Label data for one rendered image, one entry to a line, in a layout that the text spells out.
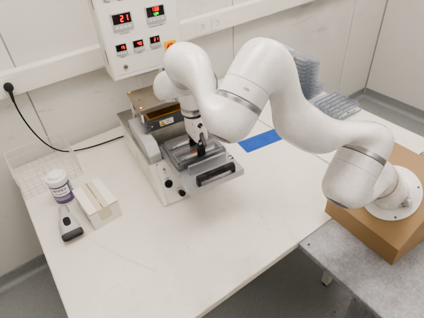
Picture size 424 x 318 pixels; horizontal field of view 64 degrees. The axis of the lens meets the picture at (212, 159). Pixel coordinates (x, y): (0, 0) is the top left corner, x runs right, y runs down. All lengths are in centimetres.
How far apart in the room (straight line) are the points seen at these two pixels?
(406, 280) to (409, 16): 247
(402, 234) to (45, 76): 155
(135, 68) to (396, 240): 118
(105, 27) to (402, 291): 138
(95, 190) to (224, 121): 91
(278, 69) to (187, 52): 19
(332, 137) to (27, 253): 193
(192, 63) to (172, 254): 77
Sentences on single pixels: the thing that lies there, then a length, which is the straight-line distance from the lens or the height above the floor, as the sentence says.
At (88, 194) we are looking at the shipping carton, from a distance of 146.
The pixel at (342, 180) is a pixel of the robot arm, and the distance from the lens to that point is 89.
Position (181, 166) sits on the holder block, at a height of 99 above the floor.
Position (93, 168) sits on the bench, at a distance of 172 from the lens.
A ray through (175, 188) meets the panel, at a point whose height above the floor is 80.
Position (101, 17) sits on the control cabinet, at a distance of 143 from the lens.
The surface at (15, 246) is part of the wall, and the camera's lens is 227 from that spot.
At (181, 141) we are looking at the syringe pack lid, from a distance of 133.
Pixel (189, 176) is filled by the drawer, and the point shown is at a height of 97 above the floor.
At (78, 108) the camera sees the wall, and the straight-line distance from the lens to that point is 187.
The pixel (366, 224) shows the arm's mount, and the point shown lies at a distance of 129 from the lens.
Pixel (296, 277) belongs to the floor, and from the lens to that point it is 210.
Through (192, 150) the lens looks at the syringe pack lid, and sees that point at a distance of 127.
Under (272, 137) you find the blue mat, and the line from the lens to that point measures 175.
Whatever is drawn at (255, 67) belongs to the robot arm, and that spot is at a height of 151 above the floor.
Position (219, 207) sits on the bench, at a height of 75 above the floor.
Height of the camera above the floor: 179
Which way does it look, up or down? 40 degrees down
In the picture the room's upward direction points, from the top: 5 degrees counter-clockwise
